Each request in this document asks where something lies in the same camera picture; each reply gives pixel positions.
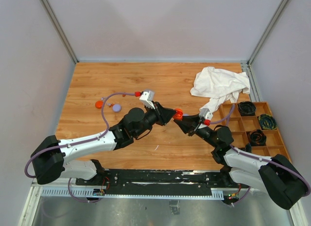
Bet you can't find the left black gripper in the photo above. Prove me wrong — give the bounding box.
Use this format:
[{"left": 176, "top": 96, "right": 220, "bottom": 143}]
[{"left": 134, "top": 101, "right": 177, "bottom": 138}]

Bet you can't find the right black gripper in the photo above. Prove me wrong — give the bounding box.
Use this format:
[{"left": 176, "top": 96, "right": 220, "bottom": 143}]
[{"left": 174, "top": 113, "right": 219, "bottom": 148}]

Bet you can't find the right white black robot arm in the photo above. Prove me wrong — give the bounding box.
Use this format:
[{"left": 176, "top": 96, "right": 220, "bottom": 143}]
[{"left": 173, "top": 115, "right": 311, "bottom": 209}]

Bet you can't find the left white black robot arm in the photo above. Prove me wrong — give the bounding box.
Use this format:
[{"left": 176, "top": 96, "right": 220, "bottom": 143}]
[{"left": 30, "top": 102, "right": 176, "bottom": 185}]

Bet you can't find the white crumpled cloth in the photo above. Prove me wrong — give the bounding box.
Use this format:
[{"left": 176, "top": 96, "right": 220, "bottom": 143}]
[{"left": 190, "top": 67, "right": 250, "bottom": 113}]

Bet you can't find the wooden compartment tray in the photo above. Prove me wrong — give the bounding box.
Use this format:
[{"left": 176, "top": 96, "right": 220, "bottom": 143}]
[{"left": 228, "top": 102, "right": 291, "bottom": 160}]

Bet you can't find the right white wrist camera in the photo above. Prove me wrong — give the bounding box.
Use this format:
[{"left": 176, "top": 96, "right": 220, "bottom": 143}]
[{"left": 199, "top": 108, "right": 213, "bottom": 125}]

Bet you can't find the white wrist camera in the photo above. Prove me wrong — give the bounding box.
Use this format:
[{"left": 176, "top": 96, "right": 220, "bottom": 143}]
[
  {"left": 199, "top": 108, "right": 213, "bottom": 125},
  {"left": 139, "top": 90, "right": 155, "bottom": 109}
]

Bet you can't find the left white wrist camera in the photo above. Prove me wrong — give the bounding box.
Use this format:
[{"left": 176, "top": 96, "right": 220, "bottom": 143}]
[{"left": 139, "top": 90, "right": 155, "bottom": 109}]

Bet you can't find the black coiled cable top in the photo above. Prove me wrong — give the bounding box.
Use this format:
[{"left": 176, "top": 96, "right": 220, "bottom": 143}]
[{"left": 237, "top": 101, "right": 257, "bottom": 116}]

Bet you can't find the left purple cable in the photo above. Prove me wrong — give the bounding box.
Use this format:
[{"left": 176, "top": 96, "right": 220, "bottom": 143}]
[{"left": 24, "top": 91, "right": 141, "bottom": 216}]

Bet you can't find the black coiled cable middle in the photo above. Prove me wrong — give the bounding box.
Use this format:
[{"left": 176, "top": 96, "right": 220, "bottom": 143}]
[{"left": 246, "top": 129, "right": 267, "bottom": 147}]

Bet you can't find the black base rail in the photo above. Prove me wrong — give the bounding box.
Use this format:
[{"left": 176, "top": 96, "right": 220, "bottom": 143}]
[{"left": 75, "top": 169, "right": 247, "bottom": 196}]

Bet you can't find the blue yellow coiled cable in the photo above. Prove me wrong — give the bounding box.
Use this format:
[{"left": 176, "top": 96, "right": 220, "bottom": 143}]
[{"left": 257, "top": 113, "right": 278, "bottom": 131}]

